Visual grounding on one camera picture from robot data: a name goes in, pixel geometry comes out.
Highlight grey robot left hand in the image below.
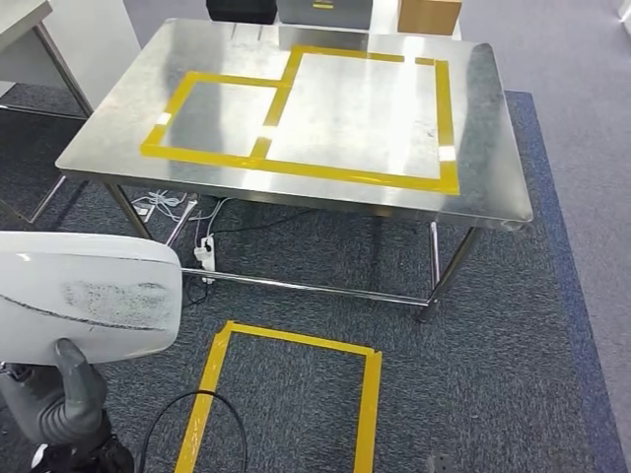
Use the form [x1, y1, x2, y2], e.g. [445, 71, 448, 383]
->
[0, 338, 108, 446]

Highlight white plastic car part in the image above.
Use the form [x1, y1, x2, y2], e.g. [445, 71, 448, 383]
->
[0, 232, 183, 367]

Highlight steel workbench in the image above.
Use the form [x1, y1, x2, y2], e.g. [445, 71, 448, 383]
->
[55, 18, 534, 324]
[0, 0, 94, 227]

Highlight white power strip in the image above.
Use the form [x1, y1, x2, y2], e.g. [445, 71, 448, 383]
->
[193, 236, 217, 286]

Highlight white partition panel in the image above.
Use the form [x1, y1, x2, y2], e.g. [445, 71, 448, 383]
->
[43, 0, 142, 111]

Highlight yellow floor tape square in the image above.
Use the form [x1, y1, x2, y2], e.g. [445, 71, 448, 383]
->
[175, 320, 383, 473]

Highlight black box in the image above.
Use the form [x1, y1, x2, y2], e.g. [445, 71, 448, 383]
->
[205, 0, 279, 26]

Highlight grey metal box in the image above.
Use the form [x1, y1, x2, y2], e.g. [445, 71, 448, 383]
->
[275, 0, 374, 32]

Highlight brown cardboard box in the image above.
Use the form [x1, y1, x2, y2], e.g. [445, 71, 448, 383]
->
[396, 0, 463, 37]

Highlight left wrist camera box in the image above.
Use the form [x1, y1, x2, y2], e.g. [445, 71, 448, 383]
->
[29, 434, 134, 473]

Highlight black looped cable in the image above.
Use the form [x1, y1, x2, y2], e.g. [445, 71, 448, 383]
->
[137, 390, 248, 473]

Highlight coiled white power cable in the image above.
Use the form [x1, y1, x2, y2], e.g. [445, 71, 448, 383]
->
[131, 189, 233, 239]

